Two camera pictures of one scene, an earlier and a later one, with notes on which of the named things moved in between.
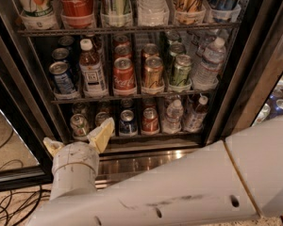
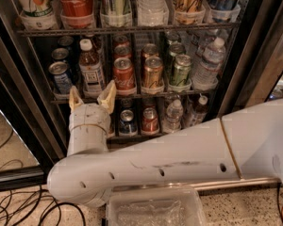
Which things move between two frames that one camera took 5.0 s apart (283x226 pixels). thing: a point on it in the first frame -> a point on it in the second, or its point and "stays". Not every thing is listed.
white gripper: x=74 y=154 -> x=89 y=115
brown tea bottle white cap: x=92 y=77 stays
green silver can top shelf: x=115 y=0 stays
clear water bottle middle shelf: x=207 y=72 stays
